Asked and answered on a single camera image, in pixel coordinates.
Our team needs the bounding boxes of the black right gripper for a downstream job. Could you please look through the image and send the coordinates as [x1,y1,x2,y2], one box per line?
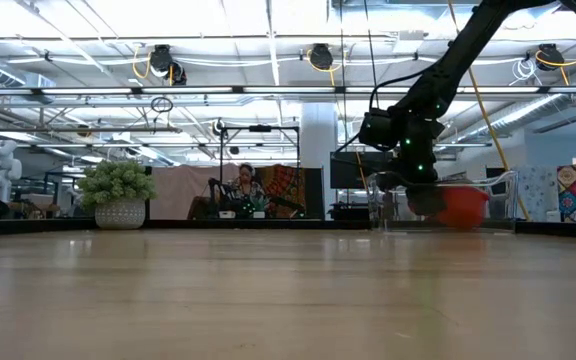
[404,180,448,218]

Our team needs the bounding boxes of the red measuring cup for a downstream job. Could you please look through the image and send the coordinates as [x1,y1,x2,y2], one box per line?
[432,185,491,231]

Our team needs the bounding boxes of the clear plastic basket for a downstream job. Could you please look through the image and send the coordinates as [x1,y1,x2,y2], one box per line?
[365,170,520,233]

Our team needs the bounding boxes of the black monitor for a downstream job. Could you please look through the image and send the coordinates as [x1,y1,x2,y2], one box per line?
[329,150,394,191]

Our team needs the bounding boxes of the pale floral cloth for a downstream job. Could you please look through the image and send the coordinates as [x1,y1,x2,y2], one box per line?
[517,164,559,222]

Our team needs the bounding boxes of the white pillar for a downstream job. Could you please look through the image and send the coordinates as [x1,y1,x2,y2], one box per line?
[299,102,340,220]

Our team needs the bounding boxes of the red patterned cloth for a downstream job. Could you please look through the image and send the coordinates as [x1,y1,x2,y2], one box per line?
[255,163,310,220]

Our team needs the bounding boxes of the person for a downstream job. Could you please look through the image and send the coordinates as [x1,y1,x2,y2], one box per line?
[226,162,265,220]

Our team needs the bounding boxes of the pink cloth screen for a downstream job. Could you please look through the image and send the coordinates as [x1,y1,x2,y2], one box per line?
[148,163,242,221]

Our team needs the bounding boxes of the yellow hanging cable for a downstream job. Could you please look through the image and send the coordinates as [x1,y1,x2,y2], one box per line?
[446,0,514,174]

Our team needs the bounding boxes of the black metal table frame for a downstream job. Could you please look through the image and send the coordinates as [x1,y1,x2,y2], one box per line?
[0,217,576,238]

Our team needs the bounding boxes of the black hanging cable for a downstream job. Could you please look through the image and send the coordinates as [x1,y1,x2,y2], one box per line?
[361,0,380,109]

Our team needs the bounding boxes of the black ceiling cable reel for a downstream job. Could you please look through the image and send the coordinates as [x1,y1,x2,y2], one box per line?
[307,42,335,72]
[147,43,189,87]
[535,42,567,72]

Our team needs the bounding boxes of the black overhead rig frame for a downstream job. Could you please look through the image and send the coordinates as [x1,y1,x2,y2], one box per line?
[218,123,302,174]

